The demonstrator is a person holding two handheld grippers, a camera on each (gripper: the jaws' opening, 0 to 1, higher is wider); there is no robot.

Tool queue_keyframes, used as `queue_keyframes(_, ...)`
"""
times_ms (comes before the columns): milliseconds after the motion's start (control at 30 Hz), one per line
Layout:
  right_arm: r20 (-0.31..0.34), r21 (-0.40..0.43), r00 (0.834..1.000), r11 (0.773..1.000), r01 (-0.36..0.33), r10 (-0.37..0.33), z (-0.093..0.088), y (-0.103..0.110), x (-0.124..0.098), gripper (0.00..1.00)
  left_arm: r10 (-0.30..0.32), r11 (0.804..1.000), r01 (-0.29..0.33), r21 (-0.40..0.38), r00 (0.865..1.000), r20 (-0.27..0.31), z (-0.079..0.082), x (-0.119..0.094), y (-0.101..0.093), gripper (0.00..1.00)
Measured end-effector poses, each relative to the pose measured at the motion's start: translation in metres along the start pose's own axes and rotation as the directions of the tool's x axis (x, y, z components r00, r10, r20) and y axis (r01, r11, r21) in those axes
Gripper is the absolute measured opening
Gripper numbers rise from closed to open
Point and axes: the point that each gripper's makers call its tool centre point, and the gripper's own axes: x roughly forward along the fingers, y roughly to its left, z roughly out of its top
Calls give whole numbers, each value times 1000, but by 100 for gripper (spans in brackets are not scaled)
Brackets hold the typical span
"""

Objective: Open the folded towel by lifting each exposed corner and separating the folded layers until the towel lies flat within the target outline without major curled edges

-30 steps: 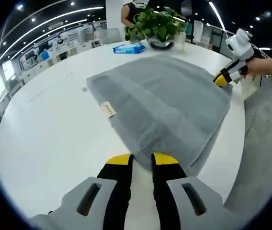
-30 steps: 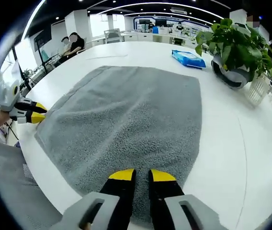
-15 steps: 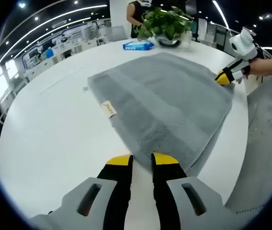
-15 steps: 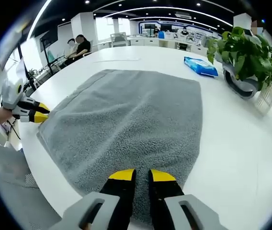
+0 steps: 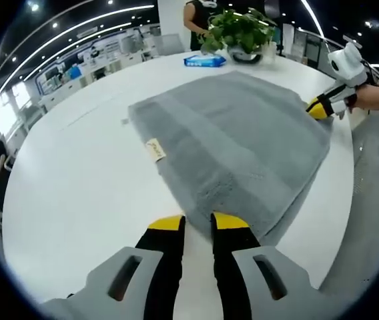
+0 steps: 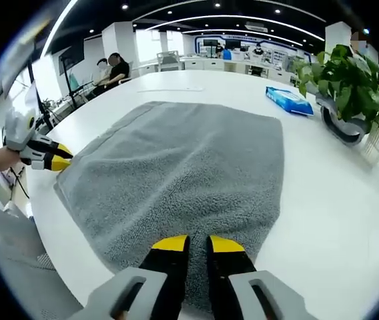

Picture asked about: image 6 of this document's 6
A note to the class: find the grey towel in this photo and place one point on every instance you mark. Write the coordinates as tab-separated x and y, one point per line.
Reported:
176	173

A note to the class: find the small black screen on stand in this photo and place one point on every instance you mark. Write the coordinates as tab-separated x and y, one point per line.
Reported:
72	58

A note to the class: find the grey mesh chair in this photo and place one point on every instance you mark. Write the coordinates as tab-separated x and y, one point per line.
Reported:
12	253

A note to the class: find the curved ceiling light strip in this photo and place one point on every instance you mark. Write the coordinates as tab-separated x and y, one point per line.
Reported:
57	28

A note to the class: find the grey office chair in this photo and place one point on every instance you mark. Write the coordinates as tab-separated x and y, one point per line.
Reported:
169	61

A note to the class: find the grey round planter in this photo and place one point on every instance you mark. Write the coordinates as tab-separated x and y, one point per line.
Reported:
343	128

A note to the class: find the blue wet wipes packet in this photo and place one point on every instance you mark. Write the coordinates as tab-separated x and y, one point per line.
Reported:
289	101

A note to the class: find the clear glass vase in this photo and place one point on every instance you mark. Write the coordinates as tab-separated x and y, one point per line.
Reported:
376	143

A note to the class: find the green leafy plant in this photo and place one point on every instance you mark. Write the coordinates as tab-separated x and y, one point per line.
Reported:
349	80

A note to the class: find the ceiling air conditioner unit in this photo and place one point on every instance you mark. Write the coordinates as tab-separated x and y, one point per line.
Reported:
257	26

